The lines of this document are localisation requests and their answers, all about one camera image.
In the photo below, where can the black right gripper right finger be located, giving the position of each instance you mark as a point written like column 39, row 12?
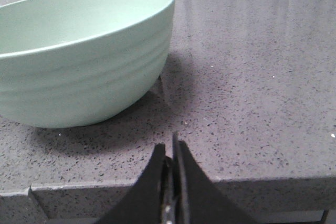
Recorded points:
column 198, row 199

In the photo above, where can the light green bowl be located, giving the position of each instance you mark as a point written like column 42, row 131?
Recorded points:
column 67, row 63

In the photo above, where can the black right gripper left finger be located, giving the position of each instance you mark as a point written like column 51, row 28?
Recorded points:
column 143, row 203

